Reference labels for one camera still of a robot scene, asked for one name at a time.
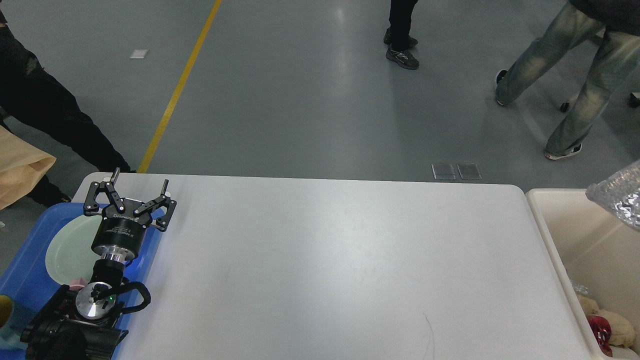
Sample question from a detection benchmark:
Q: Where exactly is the person in faded jeans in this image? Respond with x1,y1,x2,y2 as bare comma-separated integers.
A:
495,0,640,161

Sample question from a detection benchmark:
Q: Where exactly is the blue plastic tray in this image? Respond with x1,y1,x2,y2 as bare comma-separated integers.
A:
0,202,163,360

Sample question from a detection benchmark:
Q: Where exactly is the foil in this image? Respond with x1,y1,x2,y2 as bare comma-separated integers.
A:
570,279,591,297
585,160,640,231

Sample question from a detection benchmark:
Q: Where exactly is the pink ribbed mug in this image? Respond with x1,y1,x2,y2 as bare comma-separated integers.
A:
68,277,89,292

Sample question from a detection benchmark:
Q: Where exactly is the dark teal mug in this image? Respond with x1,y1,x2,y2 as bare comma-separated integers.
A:
0,294,35,351

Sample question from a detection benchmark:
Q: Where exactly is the crushed red can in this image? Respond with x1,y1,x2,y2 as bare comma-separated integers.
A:
586,314,613,357

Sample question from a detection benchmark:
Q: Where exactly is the floor plate right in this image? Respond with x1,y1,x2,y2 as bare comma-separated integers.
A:
456,162,482,180

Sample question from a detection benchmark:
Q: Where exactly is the beige plastic bin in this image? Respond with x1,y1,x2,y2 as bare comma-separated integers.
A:
526,188,640,360

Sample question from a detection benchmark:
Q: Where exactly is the person in black left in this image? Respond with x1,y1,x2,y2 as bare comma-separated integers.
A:
0,16,133,208

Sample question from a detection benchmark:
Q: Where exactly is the brown paper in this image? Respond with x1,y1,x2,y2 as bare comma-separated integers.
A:
595,309,637,349

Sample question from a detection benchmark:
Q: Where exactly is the floor plate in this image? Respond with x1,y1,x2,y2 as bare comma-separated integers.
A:
456,162,482,180
431,162,457,181

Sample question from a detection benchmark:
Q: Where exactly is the person leg far right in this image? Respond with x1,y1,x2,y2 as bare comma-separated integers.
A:
382,0,419,70

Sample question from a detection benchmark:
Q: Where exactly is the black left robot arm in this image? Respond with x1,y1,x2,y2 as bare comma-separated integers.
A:
20,168,178,360

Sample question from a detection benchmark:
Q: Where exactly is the floor plate left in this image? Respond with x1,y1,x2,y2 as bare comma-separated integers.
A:
431,162,457,181

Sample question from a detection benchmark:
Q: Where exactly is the paper bag held by person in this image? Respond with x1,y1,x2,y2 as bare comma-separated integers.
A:
0,127,57,210

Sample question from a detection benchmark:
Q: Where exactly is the light green plate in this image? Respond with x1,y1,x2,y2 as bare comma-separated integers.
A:
45,215,102,285

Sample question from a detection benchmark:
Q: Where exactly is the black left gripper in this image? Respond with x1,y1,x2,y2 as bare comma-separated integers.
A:
82,167,177,262

